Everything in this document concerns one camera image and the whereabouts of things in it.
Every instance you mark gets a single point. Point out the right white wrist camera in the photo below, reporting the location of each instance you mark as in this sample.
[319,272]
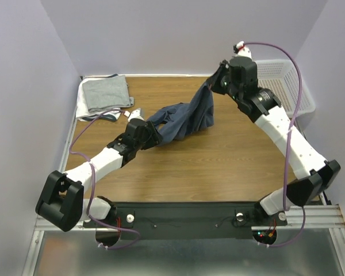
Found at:
[240,49]

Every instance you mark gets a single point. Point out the aluminium frame rail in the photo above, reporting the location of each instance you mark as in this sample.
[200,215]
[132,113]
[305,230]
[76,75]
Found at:
[317,217]

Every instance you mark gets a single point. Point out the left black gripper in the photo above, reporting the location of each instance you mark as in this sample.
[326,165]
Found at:
[155,138]

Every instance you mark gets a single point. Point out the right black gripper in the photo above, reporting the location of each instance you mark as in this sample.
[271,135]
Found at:
[219,77]

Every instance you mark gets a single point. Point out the blue tank top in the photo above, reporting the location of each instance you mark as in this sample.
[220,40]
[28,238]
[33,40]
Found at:
[175,122]

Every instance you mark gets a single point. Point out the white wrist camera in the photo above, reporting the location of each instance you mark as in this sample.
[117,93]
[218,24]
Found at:
[240,49]
[137,113]

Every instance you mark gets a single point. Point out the folded white tank top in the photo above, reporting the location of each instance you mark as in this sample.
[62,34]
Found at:
[81,106]

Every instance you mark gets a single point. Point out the folded grey tank top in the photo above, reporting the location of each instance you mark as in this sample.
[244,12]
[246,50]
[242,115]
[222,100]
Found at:
[107,93]

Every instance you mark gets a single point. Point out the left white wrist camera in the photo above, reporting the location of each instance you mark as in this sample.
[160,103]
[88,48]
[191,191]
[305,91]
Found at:
[137,113]

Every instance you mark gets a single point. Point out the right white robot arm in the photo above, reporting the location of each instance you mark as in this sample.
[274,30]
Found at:
[313,172]

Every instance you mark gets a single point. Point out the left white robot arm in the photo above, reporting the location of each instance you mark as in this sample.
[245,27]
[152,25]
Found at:
[62,201]

